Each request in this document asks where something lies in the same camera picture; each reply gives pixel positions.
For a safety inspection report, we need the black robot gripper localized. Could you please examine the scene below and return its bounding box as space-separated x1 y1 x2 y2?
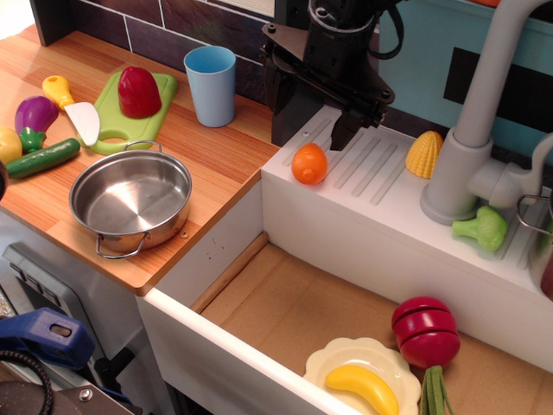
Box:
261 18 396 151

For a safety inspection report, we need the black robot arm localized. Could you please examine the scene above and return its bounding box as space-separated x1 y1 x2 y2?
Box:
260 1 404 150

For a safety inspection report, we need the orange toy carrot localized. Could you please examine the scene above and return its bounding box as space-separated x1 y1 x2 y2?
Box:
291 143 328 185

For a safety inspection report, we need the stainless steel pan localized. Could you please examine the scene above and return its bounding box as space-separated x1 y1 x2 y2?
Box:
69 144 193 259

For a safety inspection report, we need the silver pot at right edge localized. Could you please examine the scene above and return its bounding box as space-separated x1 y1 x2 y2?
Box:
516 195 552 301

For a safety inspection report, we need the light blue plastic cup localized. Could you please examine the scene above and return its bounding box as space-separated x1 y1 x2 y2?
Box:
183 46 237 128

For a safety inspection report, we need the yellow toy corn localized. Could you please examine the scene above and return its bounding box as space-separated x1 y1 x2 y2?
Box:
405 131 444 179

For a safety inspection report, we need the white toy sink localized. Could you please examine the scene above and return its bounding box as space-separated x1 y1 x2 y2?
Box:
138 109 552 414

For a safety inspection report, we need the grey toy faucet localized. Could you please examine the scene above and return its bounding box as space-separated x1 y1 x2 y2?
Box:
420 1 552 225

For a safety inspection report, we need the green plastic cutting board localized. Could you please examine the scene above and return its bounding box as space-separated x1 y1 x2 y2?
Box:
84 71 178 156

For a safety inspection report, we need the red toy pepper half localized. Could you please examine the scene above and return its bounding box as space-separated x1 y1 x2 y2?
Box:
118 67 162 119

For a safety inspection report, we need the green toy broccoli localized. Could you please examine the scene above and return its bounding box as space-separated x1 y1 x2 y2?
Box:
452 206 508 252

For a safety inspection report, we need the cream flower shaped plate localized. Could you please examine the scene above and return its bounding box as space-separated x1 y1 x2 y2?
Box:
304 337 422 414

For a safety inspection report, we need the green toy cucumber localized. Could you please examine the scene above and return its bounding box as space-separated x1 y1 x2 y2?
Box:
6 138 81 179

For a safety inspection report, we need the red toy radish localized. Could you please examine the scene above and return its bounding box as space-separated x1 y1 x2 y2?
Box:
391 297 461 414

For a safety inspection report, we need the yellow toy banana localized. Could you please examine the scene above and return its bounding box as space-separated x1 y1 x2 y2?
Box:
325 365 399 414

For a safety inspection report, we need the purple toy eggplant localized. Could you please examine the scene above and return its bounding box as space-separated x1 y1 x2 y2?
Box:
15 96 59 155

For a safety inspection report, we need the yellow toy lemon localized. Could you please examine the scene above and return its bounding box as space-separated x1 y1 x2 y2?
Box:
0 126 22 164

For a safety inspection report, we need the blue plastic clamp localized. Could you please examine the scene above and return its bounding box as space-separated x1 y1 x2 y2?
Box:
1 308 95 370

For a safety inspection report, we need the yellow handled toy knife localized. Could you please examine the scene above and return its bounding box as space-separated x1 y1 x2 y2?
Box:
41 75 100 147

